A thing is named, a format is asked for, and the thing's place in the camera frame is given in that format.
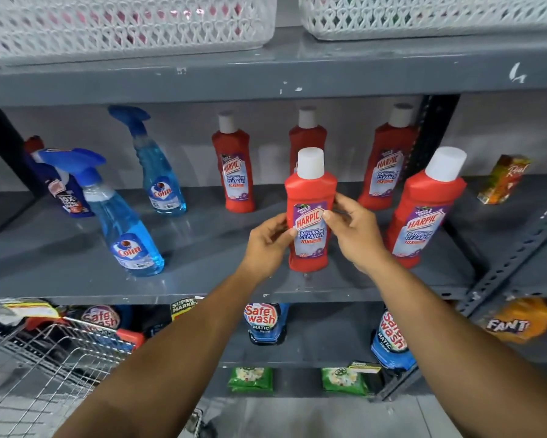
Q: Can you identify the blue detergent bottle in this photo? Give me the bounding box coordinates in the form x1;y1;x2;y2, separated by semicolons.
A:
244;303;290;346
75;304;132;331
370;308;417;372

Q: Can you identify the black pouch yellow label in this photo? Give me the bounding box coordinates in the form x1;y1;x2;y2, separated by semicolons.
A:
141;295;205;338

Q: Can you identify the dark blue cleaner bottle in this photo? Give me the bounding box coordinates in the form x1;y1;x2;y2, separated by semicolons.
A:
23;136;95;219

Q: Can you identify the juice carton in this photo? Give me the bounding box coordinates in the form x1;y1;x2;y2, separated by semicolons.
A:
477;154;532;206

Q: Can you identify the blue glass cleaner spray bottle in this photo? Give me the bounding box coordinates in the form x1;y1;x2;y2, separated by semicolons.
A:
37;148;165;277
108;105;188;217

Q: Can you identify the person's left forearm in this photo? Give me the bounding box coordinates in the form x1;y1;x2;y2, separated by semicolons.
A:
53;266;269;438

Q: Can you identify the grey metal shelf rack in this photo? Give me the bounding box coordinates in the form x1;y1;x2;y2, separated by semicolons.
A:
0;26;547;403

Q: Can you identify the orange soft drink bottle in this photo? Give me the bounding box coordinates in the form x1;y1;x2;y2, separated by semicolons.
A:
476;297;547;345

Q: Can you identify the green packet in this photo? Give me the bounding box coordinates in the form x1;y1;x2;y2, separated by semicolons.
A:
321;361;383;397
228;367;274;394

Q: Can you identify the wire shopping cart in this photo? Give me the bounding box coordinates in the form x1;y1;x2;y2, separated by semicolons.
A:
0;315;205;438

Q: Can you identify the person's left hand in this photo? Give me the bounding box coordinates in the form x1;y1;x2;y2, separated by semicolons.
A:
239;213;297;281

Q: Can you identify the white and yellow packet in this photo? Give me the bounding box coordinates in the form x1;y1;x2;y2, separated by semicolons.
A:
0;298;61;328

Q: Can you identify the person's right hand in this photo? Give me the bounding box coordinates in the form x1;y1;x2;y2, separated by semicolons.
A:
322;192;389;275

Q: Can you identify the white plastic lattice basket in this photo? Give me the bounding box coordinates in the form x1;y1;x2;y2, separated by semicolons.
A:
0;0;279;66
298;0;547;41

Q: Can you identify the person's right forearm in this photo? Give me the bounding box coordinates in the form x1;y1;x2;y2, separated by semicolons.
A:
360;251;547;438

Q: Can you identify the red cleaner bottle white cap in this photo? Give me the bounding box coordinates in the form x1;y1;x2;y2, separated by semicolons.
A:
357;103;419;211
385;147;468;269
211;111;256;214
285;148;338;273
288;106;328;175

